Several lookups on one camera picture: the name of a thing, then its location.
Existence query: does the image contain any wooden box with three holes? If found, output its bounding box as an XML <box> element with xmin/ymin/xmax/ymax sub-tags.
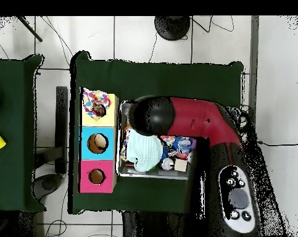
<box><xmin>78</xmin><ymin>93</ymin><xmax>119</xmax><ymax>194</ymax></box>

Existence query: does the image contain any shallow clear mesh bin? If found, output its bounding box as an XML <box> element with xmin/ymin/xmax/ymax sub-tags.
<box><xmin>116</xmin><ymin>100</ymin><xmax>196</xmax><ymax>180</ymax></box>

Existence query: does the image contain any mint green knitted cloth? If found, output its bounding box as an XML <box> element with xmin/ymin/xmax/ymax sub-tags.
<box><xmin>125</xmin><ymin>128</ymin><xmax>163</xmax><ymax>173</ymax></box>

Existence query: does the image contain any black upright panel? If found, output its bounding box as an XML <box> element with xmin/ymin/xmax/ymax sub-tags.
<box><xmin>55</xmin><ymin>86</ymin><xmax>68</xmax><ymax>175</ymax></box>

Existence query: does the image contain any black round stand base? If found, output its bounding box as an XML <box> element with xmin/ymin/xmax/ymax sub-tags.
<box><xmin>154</xmin><ymin>16</ymin><xmax>191</xmax><ymax>41</ymax></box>

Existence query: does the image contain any grey rounded stand foot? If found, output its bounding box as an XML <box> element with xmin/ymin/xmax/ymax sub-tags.
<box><xmin>32</xmin><ymin>173</ymin><xmax>64</xmax><ymax>201</ymax></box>

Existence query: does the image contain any dark green side table cloth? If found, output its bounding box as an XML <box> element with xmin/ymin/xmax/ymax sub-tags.
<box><xmin>0</xmin><ymin>54</ymin><xmax>46</xmax><ymax>213</ymax></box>

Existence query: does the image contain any black tripod leg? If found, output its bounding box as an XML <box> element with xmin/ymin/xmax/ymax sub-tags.
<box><xmin>16</xmin><ymin>16</ymin><xmax>44</xmax><ymax>43</ymax></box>

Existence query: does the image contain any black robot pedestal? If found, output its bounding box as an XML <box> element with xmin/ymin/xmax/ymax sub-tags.
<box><xmin>121</xmin><ymin>210</ymin><xmax>189</xmax><ymax>237</ymax></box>

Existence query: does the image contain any black floor cable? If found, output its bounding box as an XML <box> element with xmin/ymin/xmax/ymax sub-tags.
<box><xmin>258</xmin><ymin>140</ymin><xmax>298</xmax><ymax>148</ymax></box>

